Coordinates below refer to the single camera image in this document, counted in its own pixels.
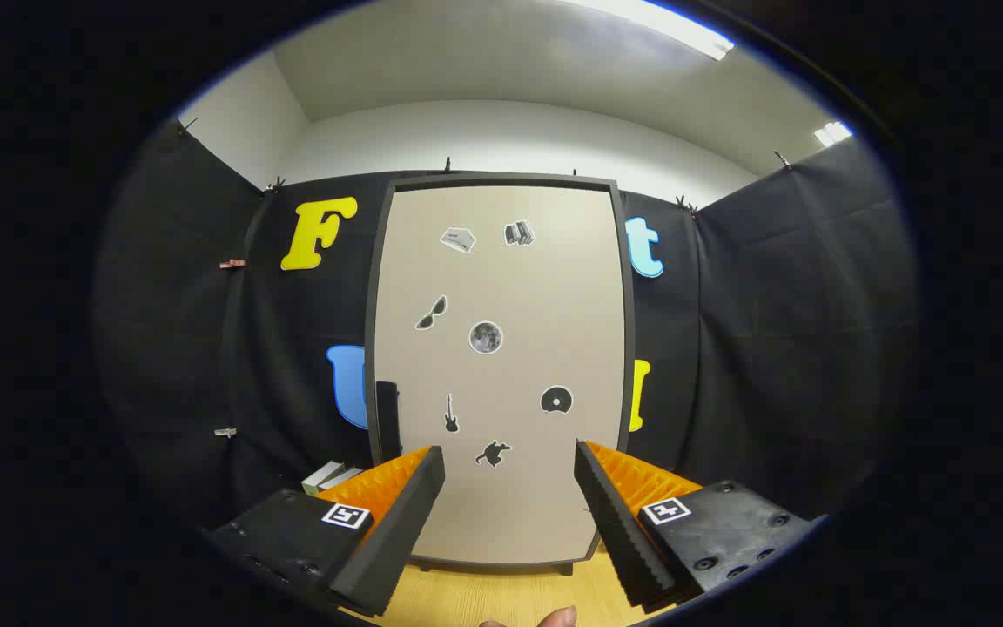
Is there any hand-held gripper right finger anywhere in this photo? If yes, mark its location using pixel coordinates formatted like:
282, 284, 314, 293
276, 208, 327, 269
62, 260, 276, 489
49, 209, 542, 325
574, 440, 825, 613

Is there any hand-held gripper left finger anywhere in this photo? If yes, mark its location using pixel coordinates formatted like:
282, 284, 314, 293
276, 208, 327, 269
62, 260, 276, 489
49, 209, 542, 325
205, 446, 447, 619

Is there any black door handle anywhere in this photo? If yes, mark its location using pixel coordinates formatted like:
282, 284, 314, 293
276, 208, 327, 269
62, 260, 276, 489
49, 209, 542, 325
376, 381, 402, 463

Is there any green book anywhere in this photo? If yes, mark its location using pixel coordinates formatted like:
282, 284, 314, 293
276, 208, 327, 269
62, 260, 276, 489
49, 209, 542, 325
302, 462, 347, 496

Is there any dark grey cabinet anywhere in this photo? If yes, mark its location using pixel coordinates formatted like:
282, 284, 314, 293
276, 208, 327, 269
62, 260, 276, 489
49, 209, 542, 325
365, 172, 639, 577

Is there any black backdrop cloth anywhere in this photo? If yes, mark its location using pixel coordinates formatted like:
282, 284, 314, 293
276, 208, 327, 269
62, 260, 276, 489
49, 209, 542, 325
92, 118, 920, 534

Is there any long ceiling light panel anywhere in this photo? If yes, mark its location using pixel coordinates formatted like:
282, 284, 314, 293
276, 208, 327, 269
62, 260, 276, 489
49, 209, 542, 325
584, 0, 736, 62

